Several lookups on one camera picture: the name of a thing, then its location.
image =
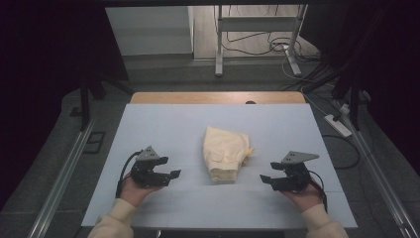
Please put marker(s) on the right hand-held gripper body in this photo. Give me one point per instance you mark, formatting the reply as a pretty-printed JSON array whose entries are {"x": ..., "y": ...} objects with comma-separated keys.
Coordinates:
[{"x": 294, "y": 178}]

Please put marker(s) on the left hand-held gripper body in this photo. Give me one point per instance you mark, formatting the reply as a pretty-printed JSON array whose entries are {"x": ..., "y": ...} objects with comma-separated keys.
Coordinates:
[{"x": 145, "y": 173}]

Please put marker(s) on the cream baby pants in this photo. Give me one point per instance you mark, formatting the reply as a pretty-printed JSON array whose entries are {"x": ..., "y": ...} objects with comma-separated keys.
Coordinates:
[{"x": 224, "y": 152}]

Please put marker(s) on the person's left hand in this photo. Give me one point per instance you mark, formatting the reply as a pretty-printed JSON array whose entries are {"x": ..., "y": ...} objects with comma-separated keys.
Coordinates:
[{"x": 135, "y": 193}]

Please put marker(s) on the person's right hand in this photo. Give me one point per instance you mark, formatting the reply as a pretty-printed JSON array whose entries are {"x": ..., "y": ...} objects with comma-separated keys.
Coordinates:
[{"x": 303, "y": 198}]

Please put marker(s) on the light blue mat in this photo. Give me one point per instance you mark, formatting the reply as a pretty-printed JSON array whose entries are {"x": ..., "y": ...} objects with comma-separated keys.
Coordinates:
[{"x": 148, "y": 125}]

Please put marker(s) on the white power strip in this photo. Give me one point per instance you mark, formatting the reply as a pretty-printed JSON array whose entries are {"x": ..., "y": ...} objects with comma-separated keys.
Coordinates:
[{"x": 338, "y": 126}]

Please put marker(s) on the white plug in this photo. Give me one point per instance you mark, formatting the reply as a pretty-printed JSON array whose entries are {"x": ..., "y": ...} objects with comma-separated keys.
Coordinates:
[{"x": 345, "y": 108}]

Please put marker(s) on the black metal stand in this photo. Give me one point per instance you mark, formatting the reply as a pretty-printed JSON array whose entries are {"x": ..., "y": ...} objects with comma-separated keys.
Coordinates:
[
  {"x": 354, "y": 105},
  {"x": 85, "y": 102}
]

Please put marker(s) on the white metal stand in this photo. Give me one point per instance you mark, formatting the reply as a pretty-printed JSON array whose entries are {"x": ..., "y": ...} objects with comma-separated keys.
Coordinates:
[{"x": 254, "y": 24}]

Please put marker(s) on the dark curtain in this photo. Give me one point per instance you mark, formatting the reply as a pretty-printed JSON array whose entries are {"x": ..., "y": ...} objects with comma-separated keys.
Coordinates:
[
  {"x": 389, "y": 66},
  {"x": 43, "y": 66}
]

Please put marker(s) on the aluminium rail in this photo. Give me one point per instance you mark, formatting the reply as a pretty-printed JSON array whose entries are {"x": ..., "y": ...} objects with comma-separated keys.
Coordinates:
[
  {"x": 61, "y": 185},
  {"x": 379, "y": 178}
]

